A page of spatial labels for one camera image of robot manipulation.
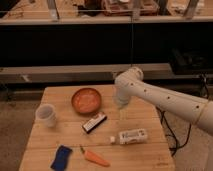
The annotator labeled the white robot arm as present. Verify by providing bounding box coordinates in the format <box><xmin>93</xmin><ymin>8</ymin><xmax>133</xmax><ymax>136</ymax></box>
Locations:
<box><xmin>115</xmin><ymin>67</ymin><xmax>213</xmax><ymax>136</ymax></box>

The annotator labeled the black whiteboard eraser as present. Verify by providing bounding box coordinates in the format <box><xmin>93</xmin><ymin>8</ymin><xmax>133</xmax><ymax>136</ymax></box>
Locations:
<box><xmin>82</xmin><ymin>112</ymin><xmax>107</xmax><ymax>134</ymax></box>

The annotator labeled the orange wooden bowl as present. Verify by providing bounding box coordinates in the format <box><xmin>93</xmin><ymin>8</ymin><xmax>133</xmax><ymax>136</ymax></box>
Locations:
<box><xmin>71</xmin><ymin>88</ymin><xmax>102</xmax><ymax>114</ymax></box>

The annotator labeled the white plastic bottle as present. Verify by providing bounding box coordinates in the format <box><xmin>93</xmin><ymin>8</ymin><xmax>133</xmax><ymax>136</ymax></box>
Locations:
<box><xmin>110</xmin><ymin>128</ymin><xmax>148</xmax><ymax>145</ymax></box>

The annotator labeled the orange toy carrot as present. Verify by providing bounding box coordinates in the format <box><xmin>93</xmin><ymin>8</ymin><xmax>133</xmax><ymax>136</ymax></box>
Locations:
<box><xmin>80</xmin><ymin>147</ymin><xmax>110</xmax><ymax>167</ymax></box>

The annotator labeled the blue sponge cloth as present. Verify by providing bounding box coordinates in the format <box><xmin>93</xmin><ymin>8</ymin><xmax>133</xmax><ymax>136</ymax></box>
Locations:
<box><xmin>50</xmin><ymin>145</ymin><xmax>72</xmax><ymax>171</ymax></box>

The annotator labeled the grey metal shelf rail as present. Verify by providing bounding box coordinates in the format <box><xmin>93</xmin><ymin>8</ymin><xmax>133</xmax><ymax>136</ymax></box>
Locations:
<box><xmin>0</xmin><ymin>62</ymin><xmax>213</xmax><ymax>84</ymax></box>

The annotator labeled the black cable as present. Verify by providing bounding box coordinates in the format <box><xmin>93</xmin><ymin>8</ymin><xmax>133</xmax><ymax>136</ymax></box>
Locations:
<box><xmin>156</xmin><ymin>107</ymin><xmax>193</xmax><ymax>157</ymax></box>

